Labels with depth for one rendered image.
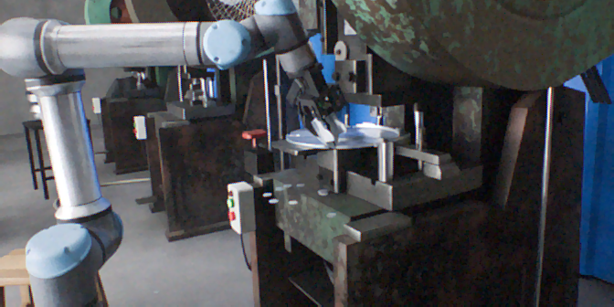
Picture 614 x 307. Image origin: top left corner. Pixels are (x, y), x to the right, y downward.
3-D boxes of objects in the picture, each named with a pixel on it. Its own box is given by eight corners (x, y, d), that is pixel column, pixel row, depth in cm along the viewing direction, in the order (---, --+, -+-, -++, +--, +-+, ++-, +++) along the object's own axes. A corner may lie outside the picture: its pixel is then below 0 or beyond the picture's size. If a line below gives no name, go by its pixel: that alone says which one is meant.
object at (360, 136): (402, 127, 132) (402, 124, 132) (393, 150, 105) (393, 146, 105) (303, 126, 140) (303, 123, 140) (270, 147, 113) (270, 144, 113)
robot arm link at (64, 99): (54, 283, 98) (-8, 20, 87) (84, 253, 112) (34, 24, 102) (109, 278, 98) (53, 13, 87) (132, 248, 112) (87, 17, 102)
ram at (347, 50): (357, 96, 114) (354, -32, 108) (324, 92, 127) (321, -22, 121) (412, 90, 122) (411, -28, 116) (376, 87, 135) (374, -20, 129)
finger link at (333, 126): (347, 150, 105) (332, 115, 101) (332, 146, 110) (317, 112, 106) (357, 142, 106) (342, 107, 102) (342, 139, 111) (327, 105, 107)
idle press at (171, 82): (107, 183, 377) (79, -42, 344) (89, 161, 460) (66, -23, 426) (272, 153, 457) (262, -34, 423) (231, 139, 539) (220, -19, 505)
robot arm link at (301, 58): (270, 55, 99) (300, 37, 102) (279, 74, 101) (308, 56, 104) (288, 55, 93) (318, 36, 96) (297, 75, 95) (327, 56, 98)
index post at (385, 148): (385, 182, 107) (384, 141, 105) (376, 179, 109) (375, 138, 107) (394, 180, 108) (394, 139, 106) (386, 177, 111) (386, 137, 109)
